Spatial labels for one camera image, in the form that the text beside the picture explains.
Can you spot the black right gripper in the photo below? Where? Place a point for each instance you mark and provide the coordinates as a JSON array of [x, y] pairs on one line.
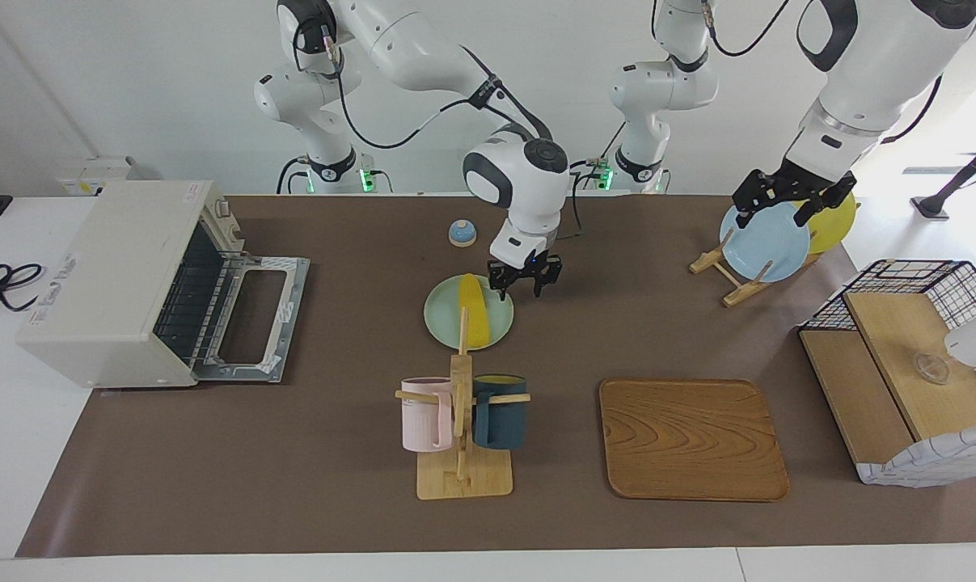
[[528, 263]]

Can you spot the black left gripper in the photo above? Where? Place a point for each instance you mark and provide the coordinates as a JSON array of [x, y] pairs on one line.
[[795, 184]]

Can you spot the yellow corn cob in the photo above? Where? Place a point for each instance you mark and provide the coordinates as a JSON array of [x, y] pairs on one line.
[[478, 323]]

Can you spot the light green plate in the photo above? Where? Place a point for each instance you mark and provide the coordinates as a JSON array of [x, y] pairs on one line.
[[439, 319]]

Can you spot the oven door glass window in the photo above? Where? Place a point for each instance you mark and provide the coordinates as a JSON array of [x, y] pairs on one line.
[[289, 307]]

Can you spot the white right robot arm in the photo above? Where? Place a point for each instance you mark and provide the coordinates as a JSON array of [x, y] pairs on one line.
[[528, 178]]

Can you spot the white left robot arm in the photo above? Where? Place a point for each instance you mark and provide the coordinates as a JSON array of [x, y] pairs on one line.
[[884, 73]]

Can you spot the oven control knob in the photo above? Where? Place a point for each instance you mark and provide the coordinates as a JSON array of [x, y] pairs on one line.
[[234, 234], [221, 208]]

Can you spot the white toaster oven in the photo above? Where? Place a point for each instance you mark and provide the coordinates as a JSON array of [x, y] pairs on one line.
[[107, 259]]

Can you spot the light blue plate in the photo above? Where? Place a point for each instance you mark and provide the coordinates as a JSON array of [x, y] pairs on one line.
[[766, 250]]

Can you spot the yellow plate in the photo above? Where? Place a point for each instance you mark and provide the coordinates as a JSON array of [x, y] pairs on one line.
[[835, 226]]

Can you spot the wooden plate rack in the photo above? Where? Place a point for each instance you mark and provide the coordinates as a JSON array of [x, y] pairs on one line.
[[738, 295]]

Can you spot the dark blue mug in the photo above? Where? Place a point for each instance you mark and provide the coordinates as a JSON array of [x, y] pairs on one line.
[[500, 424]]

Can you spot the pink mug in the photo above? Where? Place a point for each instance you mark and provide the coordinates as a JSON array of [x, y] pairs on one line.
[[423, 420]]

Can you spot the wooden step shelf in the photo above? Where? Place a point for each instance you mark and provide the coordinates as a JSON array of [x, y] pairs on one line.
[[900, 339]]

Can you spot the wooden mug tree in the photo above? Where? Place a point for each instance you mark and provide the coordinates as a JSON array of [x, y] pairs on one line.
[[463, 481]]

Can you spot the small clear glass dish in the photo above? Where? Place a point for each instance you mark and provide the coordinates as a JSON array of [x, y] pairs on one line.
[[932, 369]]

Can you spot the brown wooden tray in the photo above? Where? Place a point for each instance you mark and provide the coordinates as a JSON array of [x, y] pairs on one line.
[[698, 444]]

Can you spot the brown table mat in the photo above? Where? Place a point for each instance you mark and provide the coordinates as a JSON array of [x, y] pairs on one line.
[[293, 469]]

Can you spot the white power box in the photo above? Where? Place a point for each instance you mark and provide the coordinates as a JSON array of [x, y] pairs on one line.
[[99, 171]]

